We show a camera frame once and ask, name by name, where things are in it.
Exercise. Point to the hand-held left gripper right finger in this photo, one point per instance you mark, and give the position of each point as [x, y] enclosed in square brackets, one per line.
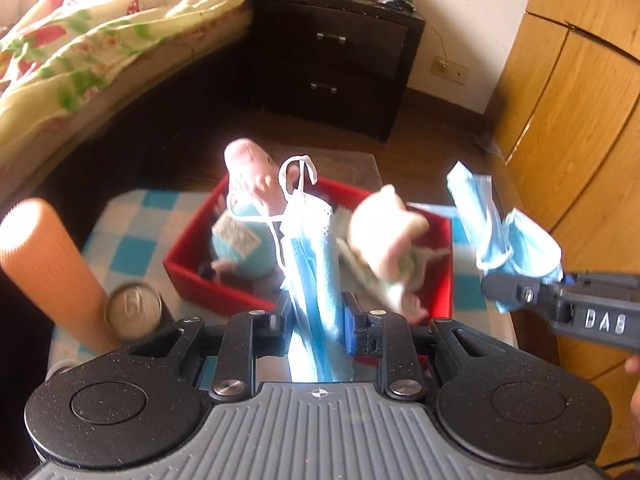
[351, 332]

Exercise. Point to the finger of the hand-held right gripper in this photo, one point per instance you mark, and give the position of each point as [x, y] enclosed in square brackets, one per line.
[600, 278]
[515, 292]

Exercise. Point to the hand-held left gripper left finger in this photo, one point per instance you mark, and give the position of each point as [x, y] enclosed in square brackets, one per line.
[280, 335]

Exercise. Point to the white green printed towel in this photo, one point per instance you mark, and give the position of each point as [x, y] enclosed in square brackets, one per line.
[395, 287]

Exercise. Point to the blue face mask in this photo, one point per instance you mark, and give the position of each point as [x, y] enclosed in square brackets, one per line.
[310, 260]
[480, 210]

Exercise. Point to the red cardboard box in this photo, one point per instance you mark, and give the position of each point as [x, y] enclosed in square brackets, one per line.
[185, 270]

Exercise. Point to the pink plush doll teal outfit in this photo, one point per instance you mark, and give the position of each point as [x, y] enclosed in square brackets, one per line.
[250, 160]

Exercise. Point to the person's right hand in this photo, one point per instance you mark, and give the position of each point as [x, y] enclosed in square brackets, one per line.
[636, 410]

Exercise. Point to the wooden wardrobe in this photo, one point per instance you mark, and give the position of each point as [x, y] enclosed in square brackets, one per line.
[575, 135]

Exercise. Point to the dark green drink can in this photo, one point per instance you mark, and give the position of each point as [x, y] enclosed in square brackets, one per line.
[132, 310]

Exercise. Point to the clear plastic scrap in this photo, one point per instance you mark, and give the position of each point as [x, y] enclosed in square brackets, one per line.
[487, 143]

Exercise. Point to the black nightstand drawer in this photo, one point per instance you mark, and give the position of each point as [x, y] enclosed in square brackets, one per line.
[360, 97]
[365, 40]

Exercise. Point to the peach ribbed plastic bottle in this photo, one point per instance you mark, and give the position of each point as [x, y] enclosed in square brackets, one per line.
[45, 260]

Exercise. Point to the black nightstand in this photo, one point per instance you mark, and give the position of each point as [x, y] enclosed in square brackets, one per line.
[280, 60]

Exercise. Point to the bed with floral blanket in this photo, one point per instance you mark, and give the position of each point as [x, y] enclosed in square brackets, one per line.
[90, 45]

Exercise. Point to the beige wall outlet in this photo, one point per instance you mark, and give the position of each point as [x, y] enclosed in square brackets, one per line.
[450, 70]

